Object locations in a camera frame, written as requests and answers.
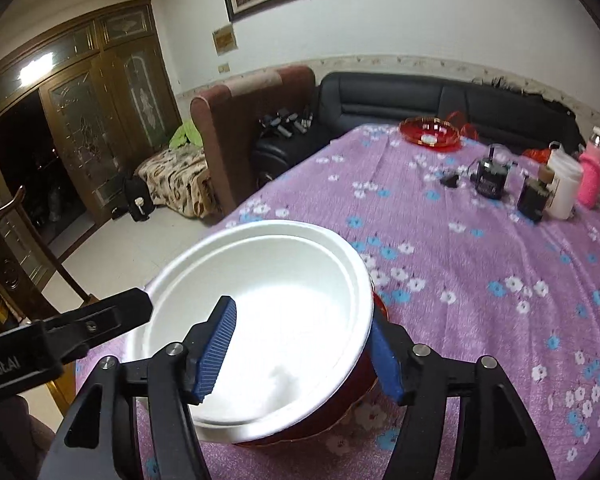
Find black backpack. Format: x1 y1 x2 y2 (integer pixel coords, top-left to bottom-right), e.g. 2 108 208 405
124 176 155 222

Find brown armchair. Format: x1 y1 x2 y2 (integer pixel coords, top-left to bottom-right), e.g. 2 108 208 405
190 66 317 217

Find red gold-rimmed plate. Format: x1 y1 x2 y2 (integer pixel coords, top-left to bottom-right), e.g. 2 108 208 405
230 290 396 448
399 116 463 150

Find dark wooden chair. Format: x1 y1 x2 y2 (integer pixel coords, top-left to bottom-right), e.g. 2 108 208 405
0 185 101 341

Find black leather sofa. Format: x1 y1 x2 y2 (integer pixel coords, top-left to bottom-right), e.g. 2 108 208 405
252 71 586 196

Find wooden glass-panel door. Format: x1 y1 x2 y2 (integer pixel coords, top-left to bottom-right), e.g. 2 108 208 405
0 0 181 231

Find white plastic jar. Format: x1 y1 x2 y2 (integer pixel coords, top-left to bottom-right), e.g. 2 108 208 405
545 150 584 220

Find small framed wall plaque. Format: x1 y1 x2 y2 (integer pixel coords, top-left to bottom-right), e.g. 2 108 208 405
212 24 240 56

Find brown patterned blanket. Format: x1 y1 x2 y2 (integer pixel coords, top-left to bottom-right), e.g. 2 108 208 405
136 147 216 218

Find black motor with shaft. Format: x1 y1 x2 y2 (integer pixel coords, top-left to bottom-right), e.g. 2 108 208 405
467 144 518 200

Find black motor with tan roller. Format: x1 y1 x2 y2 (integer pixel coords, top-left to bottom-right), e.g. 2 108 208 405
516 166 556 223

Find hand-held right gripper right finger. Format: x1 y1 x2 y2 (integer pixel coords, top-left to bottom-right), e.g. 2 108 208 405
369 317 556 480

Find red mesh ribbon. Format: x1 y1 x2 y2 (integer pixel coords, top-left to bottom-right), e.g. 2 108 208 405
447 111 478 138

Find bottle with pink knit sleeve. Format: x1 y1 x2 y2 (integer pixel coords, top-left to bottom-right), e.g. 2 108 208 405
576 126 600 208

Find black devices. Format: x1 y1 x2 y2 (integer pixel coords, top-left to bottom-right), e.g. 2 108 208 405
260 105 313 138

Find green cloth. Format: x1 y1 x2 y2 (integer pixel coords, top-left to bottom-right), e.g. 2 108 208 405
169 122 203 150

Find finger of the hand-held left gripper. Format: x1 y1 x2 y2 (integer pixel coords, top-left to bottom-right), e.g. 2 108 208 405
45 287 153 361

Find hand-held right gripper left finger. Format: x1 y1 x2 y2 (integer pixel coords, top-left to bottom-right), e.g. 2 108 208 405
40 295 238 480

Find purple floral tablecloth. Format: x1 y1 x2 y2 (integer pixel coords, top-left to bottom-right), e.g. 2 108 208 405
75 122 600 480

